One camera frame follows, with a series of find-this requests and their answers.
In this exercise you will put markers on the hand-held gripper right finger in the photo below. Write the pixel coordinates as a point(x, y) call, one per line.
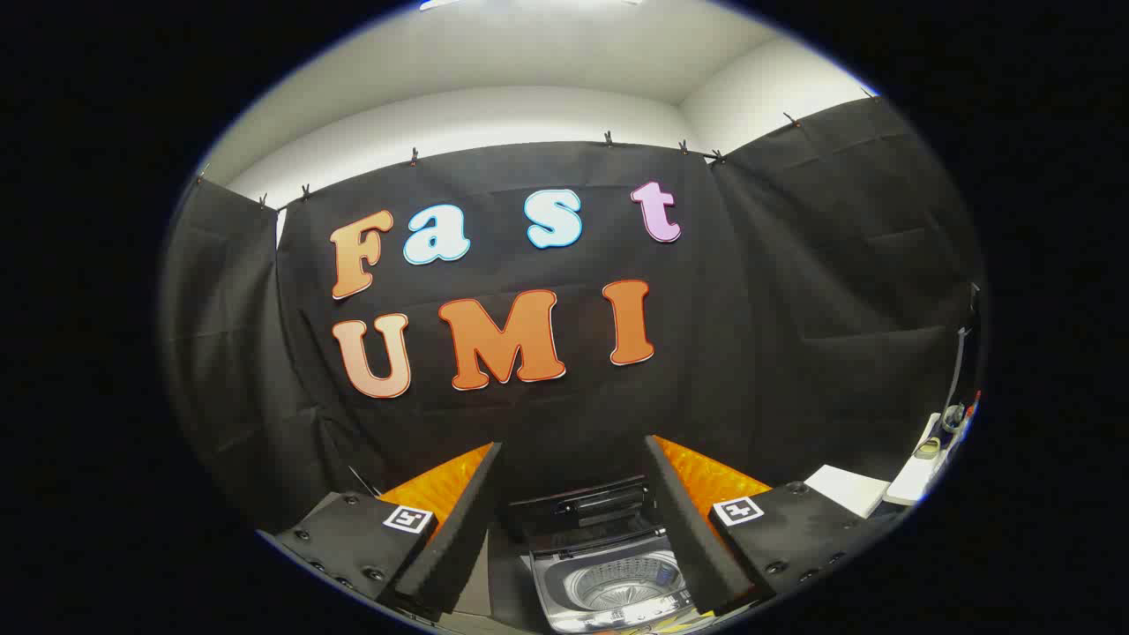
point(688, 538)

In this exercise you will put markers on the small black backdrop clips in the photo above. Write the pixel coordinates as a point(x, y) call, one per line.
point(413, 158)

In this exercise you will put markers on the grey washing machine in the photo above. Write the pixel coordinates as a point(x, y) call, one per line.
point(617, 591)

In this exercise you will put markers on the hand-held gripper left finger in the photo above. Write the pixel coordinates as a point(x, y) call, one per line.
point(459, 538)

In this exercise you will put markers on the black backdrop cloth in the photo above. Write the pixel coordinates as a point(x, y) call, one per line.
point(758, 309)

